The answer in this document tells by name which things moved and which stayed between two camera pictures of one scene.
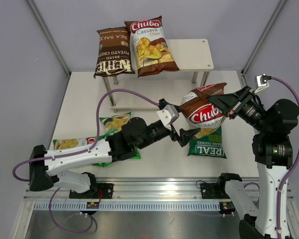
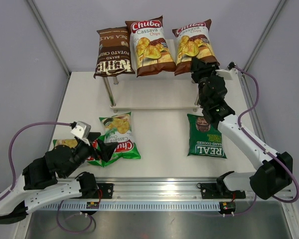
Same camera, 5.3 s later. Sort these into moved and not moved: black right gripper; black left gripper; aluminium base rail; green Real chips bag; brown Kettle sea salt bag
Moved: black left gripper; black right gripper
Not moved: brown Kettle sea salt bag; green Real chips bag; aluminium base rail
